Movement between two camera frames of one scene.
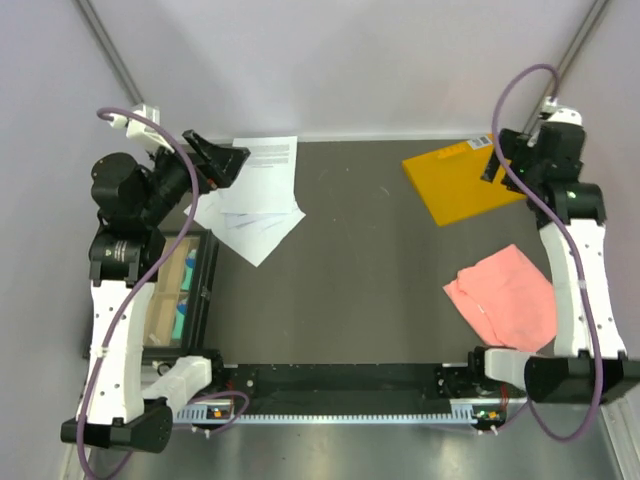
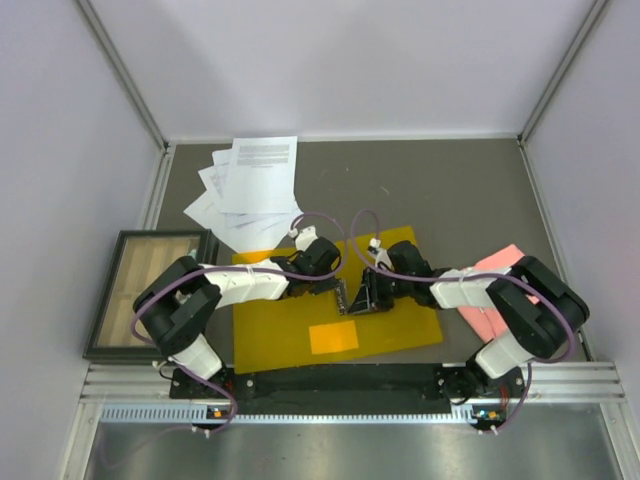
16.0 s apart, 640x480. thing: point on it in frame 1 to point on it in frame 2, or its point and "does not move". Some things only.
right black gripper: (514, 144) to (369, 297)
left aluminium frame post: (108, 50) does not move
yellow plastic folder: (448, 182) to (307, 327)
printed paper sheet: (265, 184) does not move
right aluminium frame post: (556, 81) does not move
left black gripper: (222, 163) to (328, 284)
